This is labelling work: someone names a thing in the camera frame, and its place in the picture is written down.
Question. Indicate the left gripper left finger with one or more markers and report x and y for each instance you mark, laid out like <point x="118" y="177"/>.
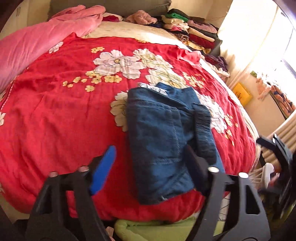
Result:
<point x="64" y="209"/>

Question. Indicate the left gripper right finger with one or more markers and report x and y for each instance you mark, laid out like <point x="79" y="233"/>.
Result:
<point x="232" y="208"/>

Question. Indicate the blue denim pants lace trim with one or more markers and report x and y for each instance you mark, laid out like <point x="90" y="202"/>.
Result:
<point x="162" y="121"/>

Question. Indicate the green clothing torso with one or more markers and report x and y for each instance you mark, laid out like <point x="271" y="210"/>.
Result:
<point x="154" y="230"/>

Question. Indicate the yellow box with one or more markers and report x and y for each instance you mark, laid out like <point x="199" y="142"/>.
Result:
<point x="243" y="95"/>

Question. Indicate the red floral bedspread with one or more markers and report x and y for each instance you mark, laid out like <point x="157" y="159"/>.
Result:
<point x="68" y="107"/>

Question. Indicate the pile of folded clothes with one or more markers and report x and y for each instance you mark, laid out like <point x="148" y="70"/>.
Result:
<point x="192" y="31"/>

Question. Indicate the pink quilt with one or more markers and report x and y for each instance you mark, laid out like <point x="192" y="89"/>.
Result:
<point x="21" y="48"/>

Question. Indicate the grey headboard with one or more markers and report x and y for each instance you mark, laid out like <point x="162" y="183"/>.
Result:
<point x="123" y="8"/>

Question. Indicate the pink fluffy garment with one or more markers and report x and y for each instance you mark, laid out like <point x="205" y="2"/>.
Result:
<point x="141" y="18"/>

